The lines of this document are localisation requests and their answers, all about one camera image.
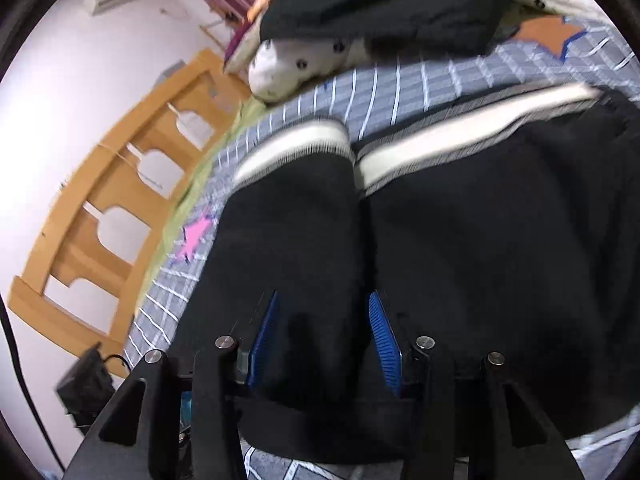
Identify white flower print quilt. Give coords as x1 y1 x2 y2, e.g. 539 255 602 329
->
247 0 640 103

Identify black cable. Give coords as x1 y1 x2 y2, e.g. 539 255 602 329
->
0 300 56 480

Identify pile of black garments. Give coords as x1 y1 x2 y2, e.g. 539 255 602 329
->
260 0 533 56

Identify wooden headboard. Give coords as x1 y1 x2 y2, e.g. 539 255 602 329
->
7 47 251 378

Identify purple patchwork pillow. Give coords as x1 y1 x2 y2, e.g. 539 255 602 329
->
222 0 281 73

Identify black power adapter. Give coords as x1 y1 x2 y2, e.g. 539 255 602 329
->
55 342 126 428

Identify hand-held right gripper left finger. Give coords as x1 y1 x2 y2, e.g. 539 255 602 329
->
62 290 281 480

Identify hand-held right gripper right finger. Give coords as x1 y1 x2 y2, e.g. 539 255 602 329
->
367 290 586 480

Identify black pants with white stripes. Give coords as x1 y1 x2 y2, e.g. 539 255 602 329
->
172 82 640 466

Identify grid blanket with stars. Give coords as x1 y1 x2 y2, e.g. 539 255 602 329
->
122 15 640 480

